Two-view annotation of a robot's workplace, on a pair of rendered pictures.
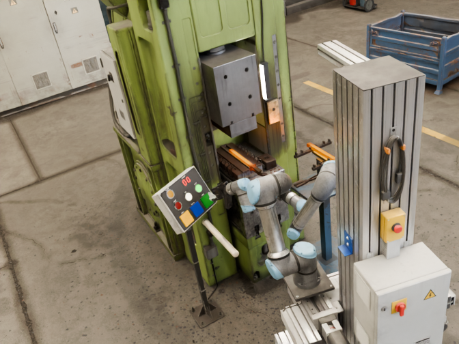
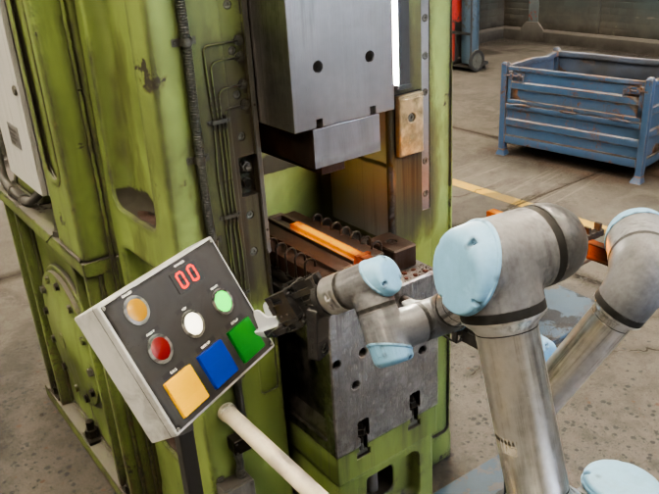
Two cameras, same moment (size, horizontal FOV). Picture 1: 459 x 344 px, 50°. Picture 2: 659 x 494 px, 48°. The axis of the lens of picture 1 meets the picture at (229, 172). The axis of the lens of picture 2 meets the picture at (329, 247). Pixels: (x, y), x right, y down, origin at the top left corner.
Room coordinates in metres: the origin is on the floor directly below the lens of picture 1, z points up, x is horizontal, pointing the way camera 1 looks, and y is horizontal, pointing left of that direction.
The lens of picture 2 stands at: (1.17, 0.23, 1.82)
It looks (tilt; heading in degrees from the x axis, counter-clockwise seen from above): 24 degrees down; 350
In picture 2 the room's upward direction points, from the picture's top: 4 degrees counter-clockwise
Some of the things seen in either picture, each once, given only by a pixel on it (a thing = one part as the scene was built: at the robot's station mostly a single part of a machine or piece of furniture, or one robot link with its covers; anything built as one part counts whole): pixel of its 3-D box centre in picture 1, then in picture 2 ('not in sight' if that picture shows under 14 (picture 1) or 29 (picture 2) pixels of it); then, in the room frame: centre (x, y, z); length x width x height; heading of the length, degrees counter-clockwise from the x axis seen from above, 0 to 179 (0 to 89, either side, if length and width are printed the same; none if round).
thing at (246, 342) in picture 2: (206, 201); (244, 339); (2.54, 0.17, 1.01); 0.07 x 0.05 x 0.07; 140
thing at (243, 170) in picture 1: (235, 161); (308, 251); (3.04, -0.05, 0.96); 0.42 x 0.20 x 0.09; 25
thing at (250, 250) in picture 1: (252, 234); (334, 447); (3.07, -0.10, 0.23); 0.55 x 0.37 x 0.47; 25
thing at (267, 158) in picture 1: (267, 161); (391, 252); (2.98, -0.28, 0.95); 0.12 x 0.08 x 0.06; 25
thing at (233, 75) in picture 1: (228, 80); (305, 24); (3.06, -0.09, 1.56); 0.42 x 0.39 x 0.40; 25
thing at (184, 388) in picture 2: (186, 218); (185, 391); (2.38, 0.30, 1.01); 0.07 x 0.05 x 0.07; 140
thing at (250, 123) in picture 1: (227, 116); (298, 124); (3.04, -0.05, 1.32); 0.42 x 0.20 x 0.10; 25
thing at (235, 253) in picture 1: (220, 237); (273, 455); (2.63, 0.14, 0.62); 0.44 x 0.05 x 0.05; 25
